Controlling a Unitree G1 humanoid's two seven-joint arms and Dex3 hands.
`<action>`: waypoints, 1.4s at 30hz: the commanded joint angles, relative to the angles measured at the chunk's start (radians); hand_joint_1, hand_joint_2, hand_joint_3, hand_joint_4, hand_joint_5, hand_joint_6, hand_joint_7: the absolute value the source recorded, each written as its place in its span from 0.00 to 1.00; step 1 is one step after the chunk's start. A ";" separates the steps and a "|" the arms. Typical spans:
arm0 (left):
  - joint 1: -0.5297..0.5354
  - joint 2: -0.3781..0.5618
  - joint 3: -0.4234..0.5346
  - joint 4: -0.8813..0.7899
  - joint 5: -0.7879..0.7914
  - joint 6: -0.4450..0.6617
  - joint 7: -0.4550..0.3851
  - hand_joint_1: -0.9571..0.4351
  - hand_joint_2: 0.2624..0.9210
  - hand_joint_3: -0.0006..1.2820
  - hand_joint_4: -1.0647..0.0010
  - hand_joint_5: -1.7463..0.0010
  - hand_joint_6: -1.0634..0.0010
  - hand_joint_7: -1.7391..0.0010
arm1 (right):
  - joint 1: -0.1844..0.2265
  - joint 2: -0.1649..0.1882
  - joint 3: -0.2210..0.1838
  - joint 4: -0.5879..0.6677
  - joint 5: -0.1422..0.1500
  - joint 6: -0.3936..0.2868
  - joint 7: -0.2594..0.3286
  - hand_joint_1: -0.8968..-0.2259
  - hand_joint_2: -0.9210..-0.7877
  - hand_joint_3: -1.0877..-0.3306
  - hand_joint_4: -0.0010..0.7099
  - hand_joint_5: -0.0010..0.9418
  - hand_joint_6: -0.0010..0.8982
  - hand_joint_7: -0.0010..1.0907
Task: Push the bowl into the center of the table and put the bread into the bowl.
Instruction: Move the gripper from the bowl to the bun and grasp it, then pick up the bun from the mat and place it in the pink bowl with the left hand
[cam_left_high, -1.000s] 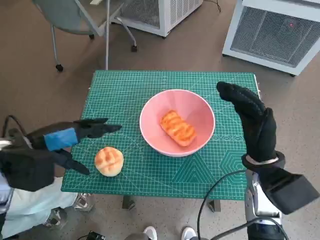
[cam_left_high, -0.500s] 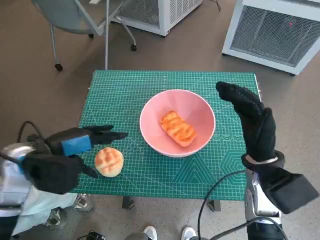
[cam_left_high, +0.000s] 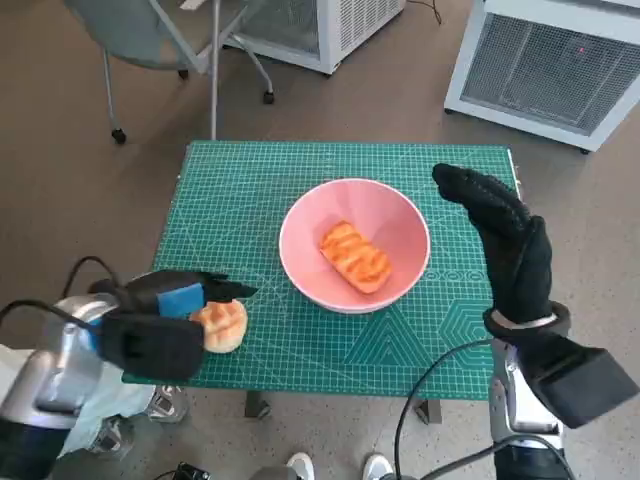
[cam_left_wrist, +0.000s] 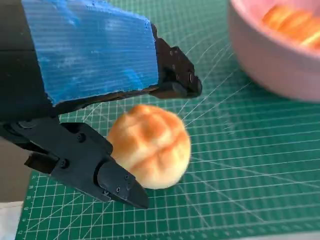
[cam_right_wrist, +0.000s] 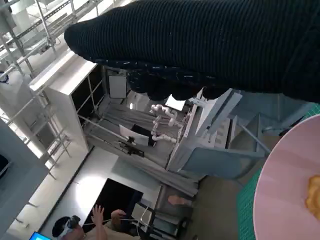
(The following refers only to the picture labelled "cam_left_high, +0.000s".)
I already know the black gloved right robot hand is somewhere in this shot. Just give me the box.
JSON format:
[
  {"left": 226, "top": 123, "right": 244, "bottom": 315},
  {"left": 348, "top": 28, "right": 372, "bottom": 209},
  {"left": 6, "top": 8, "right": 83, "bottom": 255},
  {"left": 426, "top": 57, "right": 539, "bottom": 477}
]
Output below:
[{"left": 431, "top": 162, "right": 555, "bottom": 324}]

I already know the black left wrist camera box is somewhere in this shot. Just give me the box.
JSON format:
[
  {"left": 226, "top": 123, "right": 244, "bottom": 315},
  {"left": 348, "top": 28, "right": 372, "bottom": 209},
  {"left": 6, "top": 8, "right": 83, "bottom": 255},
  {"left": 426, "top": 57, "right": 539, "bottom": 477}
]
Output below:
[{"left": 97, "top": 310, "right": 207, "bottom": 382}]

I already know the grey wheeled chair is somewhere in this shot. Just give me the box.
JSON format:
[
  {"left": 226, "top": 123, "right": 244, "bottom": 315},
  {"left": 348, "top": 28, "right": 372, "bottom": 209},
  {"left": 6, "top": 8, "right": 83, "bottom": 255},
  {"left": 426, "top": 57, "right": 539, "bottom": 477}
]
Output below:
[{"left": 62, "top": 0, "right": 276, "bottom": 145}]

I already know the white metal pole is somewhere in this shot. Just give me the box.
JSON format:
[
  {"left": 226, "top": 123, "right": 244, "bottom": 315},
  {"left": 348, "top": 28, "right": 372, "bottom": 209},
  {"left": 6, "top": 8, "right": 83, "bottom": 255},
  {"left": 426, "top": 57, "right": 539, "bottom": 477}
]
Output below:
[{"left": 208, "top": 0, "right": 224, "bottom": 141}]

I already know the pink bowl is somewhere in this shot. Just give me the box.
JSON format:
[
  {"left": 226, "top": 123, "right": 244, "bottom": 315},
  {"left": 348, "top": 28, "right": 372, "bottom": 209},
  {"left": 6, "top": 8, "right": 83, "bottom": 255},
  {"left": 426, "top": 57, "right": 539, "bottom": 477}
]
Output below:
[{"left": 278, "top": 178, "right": 432, "bottom": 315}]

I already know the black right camera cable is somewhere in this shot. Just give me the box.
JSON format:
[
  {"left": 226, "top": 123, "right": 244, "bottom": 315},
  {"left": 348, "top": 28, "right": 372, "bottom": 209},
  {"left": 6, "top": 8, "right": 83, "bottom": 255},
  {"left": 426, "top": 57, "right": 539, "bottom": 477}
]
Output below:
[{"left": 394, "top": 338, "right": 496, "bottom": 480}]

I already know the long striped toy bread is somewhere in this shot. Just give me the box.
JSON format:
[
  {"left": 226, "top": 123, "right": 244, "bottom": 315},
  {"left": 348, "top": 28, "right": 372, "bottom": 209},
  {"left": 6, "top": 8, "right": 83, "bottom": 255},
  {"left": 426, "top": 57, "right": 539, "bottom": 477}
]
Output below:
[{"left": 318, "top": 219, "right": 392, "bottom": 296}]

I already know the white mesh cabinet, red light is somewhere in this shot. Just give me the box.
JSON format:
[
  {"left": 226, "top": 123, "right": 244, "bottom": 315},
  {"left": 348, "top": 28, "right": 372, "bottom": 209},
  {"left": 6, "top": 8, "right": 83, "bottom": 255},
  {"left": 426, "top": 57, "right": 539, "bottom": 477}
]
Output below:
[{"left": 443, "top": 0, "right": 640, "bottom": 156}]

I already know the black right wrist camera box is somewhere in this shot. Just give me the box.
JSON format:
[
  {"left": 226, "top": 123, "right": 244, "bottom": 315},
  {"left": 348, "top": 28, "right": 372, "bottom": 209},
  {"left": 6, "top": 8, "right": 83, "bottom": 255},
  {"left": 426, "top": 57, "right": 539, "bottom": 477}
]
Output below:
[{"left": 519, "top": 335, "right": 640, "bottom": 430}]

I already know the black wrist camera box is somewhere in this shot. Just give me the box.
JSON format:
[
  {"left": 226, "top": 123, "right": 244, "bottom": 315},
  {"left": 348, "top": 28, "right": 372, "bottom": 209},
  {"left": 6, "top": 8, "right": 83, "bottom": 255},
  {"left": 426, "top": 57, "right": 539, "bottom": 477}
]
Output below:
[
  {"left": 97, "top": 310, "right": 207, "bottom": 382},
  {"left": 519, "top": 335, "right": 640, "bottom": 430}
]

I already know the white shoe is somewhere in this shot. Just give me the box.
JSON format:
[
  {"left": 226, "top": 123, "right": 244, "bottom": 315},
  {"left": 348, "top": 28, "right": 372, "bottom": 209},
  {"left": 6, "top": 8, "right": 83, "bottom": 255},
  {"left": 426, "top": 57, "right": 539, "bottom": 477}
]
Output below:
[
  {"left": 362, "top": 452, "right": 395, "bottom": 480},
  {"left": 287, "top": 452, "right": 316, "bottom": 480}
]

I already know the white louvred mesh cabinet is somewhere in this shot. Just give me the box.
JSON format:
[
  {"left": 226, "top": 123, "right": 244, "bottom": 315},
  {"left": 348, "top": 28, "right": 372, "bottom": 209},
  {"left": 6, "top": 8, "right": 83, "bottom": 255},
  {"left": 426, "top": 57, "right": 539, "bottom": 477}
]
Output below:
[{"left": 222, "top": 0, "right": 404, "bottom": 76}]

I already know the green cutting mat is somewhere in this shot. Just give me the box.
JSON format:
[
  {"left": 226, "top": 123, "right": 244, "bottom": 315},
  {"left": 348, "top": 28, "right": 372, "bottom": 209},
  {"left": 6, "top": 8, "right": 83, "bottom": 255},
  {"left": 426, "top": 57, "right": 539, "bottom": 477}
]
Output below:
[{"left": 152, "top": 139, "right": 524, "bottom": 402}]

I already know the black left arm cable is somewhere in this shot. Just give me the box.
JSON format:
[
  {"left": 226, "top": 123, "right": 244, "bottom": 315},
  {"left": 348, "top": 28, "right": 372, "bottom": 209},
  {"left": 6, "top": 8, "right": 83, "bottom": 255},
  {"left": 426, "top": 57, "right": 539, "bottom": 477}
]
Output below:
[{"left": 0, "top": 255, "right": 126, "bottom": 334}]

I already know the grey table leg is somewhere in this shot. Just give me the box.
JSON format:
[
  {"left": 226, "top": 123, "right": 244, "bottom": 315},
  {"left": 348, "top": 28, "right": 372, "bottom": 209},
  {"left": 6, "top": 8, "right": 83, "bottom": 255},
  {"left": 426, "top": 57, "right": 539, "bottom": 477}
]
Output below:
[
  {"left": 414, "top": 399, "right": 442, "bottom": 425},
  {"left": 244, "top": 392, "right": 272, "bottom": 419}
]

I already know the round toy bread bun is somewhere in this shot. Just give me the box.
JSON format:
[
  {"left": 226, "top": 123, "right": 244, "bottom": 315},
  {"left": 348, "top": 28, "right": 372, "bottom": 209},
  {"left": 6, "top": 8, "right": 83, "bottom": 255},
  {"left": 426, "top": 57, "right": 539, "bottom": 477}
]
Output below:
[{"left": 188, "top": 299, "right": 250, "bottom": 355}]

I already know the black left robot hand, blue tape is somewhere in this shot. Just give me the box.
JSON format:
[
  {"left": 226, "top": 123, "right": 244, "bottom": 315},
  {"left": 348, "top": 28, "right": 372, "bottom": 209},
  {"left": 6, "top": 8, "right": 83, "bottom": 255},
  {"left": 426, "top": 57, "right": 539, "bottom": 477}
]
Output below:
[{"left": 117, "top": 269, "right": 261, "bottom": 319}]

